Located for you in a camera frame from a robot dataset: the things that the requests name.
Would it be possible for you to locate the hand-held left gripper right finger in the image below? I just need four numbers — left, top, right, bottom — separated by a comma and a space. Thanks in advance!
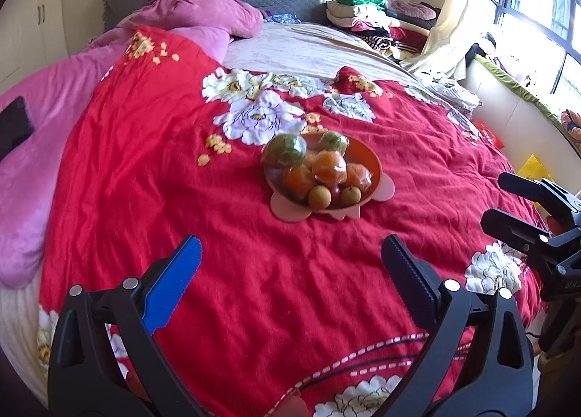
381, 234, 535, 417

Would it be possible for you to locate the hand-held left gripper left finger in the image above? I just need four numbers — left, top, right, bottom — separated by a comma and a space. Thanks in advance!
46, 234, 214, 417

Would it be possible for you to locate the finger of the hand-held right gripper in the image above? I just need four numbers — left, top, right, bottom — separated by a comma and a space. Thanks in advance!
481, 207, 553, 260
498, 171, 581, 224

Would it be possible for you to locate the plastic-wrapped orange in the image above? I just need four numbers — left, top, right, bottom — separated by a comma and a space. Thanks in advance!
282, 165, 316, 200
345, 163, 374, 193
312, 150, 348, 185

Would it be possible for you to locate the pink footed bowl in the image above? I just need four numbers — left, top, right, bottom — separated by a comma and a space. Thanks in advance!
263, 131, 395, 222

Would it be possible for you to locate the yellow-green fruit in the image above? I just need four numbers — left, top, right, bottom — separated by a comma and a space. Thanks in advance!
316, 130, 350, 155

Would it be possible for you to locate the green mango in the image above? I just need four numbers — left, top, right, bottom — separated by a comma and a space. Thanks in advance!
263, 133, 308, 169

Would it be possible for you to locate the yellow bag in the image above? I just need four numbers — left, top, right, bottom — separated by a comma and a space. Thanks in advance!
517, 154, 557, 207

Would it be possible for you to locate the red plastic bag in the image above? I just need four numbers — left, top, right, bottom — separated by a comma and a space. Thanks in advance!
474, 120, 507, 150

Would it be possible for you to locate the orange patterned cloth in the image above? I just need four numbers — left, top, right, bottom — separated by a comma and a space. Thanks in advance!
560, 109, 581, 141

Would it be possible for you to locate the green-trimmed cloth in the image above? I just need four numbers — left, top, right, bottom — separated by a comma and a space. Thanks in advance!
474, 54, 564, 125

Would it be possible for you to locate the red floral blanket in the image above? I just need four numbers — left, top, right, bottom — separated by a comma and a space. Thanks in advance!
36, 26, 545, 417

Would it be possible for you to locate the white plastic bag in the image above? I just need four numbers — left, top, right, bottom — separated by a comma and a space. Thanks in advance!
415, 72, 481, 111

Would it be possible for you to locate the dark garment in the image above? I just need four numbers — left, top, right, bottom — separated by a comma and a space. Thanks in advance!
467, 42, 497, 70

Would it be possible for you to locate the window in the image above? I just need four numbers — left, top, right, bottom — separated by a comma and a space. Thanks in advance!
488, 0, 581, 118

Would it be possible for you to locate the pink pillow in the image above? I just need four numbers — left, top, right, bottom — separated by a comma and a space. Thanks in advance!
0, 0, 264, 288

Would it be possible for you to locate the mauve round cushion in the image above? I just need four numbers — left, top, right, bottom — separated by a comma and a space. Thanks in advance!
390, 0, 441, 21

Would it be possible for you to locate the pile of folded clothes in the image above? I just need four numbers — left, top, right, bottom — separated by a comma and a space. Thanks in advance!
326, 0, 432, 57

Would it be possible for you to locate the beige bed sheet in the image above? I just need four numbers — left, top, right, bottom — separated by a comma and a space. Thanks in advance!
224, 22, 418, 82

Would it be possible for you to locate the white wardrobe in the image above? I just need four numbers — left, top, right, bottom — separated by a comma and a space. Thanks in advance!
0, 0, 69, 95

